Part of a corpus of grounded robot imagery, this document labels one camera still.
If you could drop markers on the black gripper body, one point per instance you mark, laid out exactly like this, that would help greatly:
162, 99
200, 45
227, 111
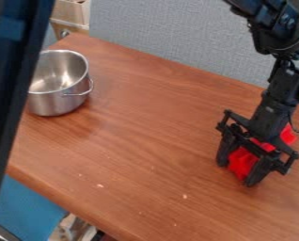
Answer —
270, 125

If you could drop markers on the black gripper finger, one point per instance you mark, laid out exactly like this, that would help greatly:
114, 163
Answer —
228, 144
267, 164

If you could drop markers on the red cross-shaped plastic block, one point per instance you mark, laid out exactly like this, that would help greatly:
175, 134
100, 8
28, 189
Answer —
247, 154

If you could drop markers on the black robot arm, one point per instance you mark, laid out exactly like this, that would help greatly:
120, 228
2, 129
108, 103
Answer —
272, 22

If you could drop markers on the stainless steel metal pot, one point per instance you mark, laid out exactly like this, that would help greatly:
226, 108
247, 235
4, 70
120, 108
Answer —
62, 83

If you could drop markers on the metal table leg frame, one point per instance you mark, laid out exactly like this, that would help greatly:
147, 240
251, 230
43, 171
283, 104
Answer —
74, 229

